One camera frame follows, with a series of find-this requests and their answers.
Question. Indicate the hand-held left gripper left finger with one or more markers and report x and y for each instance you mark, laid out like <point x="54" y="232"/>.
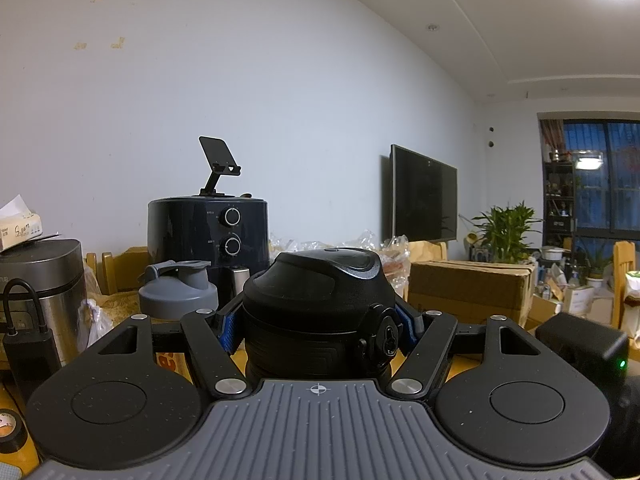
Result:
<point x="231" y="335"/>

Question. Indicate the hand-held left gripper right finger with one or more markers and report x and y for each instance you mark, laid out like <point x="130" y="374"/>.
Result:
<point x="409" y="327"/>

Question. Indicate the black water bottle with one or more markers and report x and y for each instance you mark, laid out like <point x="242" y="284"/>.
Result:
<point x="310" y="300"/>

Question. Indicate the person's right forearm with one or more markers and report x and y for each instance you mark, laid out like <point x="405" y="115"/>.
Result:
<point x="625" y="435"/>

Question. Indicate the grey-lidded shaker bottle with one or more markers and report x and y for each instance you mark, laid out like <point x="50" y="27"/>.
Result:
<point x="175" y="297"/>

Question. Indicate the cardboard box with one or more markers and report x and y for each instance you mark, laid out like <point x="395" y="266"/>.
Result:
<point x="470" y="290"/>

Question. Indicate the clear plastic bag of food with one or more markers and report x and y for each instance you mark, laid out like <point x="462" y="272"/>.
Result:
<point x="390" y="255"/>

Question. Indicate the dark blue air fryer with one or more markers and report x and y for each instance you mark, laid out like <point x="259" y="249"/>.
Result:
<point x="185" y="230"/>

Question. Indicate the green potted plant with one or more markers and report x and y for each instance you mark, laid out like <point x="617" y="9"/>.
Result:
<point x="505" y="232"/>

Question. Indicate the small knotted plastic bag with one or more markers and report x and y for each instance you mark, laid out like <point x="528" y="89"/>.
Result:
<point x="94" y="322"/>

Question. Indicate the window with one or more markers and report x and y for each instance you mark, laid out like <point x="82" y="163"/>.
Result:
<point x="600" y="185"/>

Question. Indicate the black phone stand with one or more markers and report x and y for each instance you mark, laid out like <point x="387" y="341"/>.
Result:
<point x="216" y="152"/>

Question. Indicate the silver rice cooker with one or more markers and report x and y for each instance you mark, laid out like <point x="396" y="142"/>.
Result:
<point x="45" y="280"/>

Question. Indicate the white tissue pack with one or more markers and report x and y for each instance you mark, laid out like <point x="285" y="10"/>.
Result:
<point x="20" y="227"/>

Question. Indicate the black tape roll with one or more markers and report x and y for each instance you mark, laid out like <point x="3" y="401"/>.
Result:
<point x="11" y="430"/>

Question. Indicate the wall-mounted television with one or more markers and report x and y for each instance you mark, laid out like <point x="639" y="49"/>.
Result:
<point x="425" y="195"/>

